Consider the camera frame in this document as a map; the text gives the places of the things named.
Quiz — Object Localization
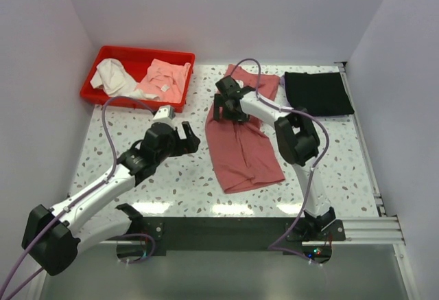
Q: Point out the lavender folded t-shirt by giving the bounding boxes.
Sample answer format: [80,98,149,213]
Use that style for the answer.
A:
[280,75,292,107]

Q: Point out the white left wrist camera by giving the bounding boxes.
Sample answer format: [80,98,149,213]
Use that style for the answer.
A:
[152,105,175,126]

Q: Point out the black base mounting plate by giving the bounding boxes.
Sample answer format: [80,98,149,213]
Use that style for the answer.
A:
[115,216,346,264]

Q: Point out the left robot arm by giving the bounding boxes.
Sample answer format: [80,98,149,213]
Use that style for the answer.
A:
[22,121,200,276]

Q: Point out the white t-shirt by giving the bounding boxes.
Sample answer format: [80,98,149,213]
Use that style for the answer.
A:
[90,58,137,97]

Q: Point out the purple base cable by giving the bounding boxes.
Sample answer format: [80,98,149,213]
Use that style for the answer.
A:
[116,231,159,264]
[268,243,330,264]

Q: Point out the aluminium frame rail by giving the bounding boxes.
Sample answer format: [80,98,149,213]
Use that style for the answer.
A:
[43,60,407,246]

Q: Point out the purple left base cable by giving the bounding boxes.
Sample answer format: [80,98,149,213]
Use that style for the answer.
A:
[116,231,159,264]

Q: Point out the dusty red t-shirt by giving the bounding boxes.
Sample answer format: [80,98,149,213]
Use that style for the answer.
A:
[204,65,286,195]

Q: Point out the light pink t-shirt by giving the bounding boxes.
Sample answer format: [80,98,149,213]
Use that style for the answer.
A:
[136,59,191,103]

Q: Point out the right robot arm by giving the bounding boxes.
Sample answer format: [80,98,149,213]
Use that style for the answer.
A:
[213,76,336,240]

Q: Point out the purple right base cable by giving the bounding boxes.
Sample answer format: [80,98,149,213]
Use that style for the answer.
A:
[268,243,330,264]

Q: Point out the red plastic bin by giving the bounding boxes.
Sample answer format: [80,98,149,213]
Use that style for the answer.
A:
[80,45,195,113]

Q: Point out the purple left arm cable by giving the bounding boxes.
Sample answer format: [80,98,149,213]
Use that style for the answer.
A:
[0,95,158,300]

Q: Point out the black folded t-shirt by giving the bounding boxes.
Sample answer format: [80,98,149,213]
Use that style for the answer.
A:
[284,72,355,117]

